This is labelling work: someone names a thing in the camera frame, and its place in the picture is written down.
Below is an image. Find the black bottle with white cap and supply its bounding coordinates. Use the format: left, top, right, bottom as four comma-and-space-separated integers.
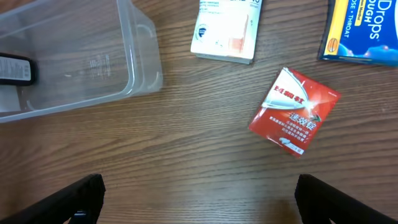
0, 52, 37, 113

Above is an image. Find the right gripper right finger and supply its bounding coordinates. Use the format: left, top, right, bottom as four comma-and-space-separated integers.
295, 174, 397, 224

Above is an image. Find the white Hansaplast plaster box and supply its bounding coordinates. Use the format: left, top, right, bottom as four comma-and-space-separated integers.
190, 0, 262, 65

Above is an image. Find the clear plastic container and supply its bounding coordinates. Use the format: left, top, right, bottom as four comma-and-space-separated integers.
1, 0, 163, 123

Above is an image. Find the red medicine sachet box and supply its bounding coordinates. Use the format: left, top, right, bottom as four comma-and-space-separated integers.
249, 67, 341, 157

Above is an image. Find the blue yellow cough drops box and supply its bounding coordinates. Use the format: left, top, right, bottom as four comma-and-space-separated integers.
318, 0, 397, 67

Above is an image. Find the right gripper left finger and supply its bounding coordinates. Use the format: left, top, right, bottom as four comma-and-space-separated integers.
1, 174, 106, 224

